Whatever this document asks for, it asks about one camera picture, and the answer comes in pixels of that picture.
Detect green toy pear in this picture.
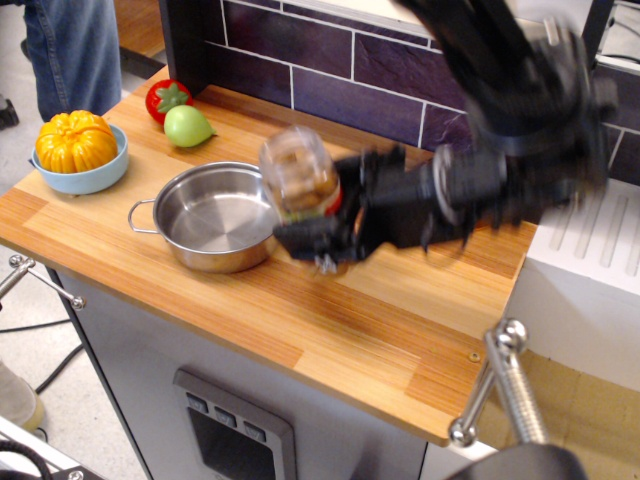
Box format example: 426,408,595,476
164,105,217,148

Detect light blue bowl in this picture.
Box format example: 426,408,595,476
30,124,129,195

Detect silver clamp screw right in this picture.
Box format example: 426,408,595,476
449,318,549,448

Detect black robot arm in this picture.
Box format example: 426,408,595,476
274,1,617,272

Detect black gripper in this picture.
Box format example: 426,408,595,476
273,145,505,273

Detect silver clamp handle left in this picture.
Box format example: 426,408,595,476
0,254,86,311

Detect beige shoe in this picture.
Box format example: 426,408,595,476
1,362,45,432

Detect yellow toy pumpkin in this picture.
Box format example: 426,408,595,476
35,110,118,174

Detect white drain board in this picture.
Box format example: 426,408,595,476
527,180,639,295

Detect person leg blue jeans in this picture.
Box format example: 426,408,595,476
18,0,122,122

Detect red toy tomato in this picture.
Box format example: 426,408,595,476
145,79,194,125

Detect black floor cable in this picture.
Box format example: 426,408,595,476
0,319,85,396

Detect clear almond jar red label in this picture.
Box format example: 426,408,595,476
258,124,351,276

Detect stainless steel pot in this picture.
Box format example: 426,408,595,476
128,161,279,274

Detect grey toy oven panel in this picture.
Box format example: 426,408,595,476
173,369,298,479

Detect black vertical post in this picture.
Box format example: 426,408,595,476
581,0,615,67

